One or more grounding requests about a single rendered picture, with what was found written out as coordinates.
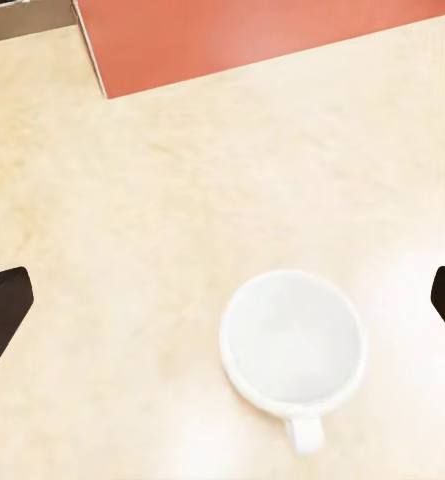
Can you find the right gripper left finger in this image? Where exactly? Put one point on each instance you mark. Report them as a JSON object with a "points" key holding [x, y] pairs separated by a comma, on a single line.
{"points": [[16, 298]]}

